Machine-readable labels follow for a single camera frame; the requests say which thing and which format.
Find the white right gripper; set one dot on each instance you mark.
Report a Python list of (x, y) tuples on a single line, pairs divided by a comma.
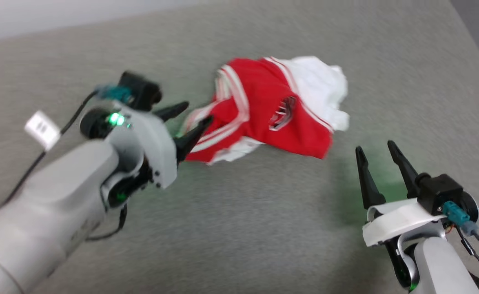
[(398, 222)]

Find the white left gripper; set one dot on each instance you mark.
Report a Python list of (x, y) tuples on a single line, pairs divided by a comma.
[(158, 147)]

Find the red and white garment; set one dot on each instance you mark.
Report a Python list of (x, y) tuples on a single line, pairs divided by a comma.
[(264, 94)]

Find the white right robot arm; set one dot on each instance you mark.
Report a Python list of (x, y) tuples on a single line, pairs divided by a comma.
[(439, 269)]

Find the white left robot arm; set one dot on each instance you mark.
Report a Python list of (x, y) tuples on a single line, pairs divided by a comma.
[(47, 204)]

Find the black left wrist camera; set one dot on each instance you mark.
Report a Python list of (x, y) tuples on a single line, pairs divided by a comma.
[(141, 90)]

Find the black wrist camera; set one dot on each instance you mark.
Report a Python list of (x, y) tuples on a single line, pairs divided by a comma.
[(141, 90), (441, 192)]

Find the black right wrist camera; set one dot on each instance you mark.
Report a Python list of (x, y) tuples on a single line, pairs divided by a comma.
[(441, 192)]

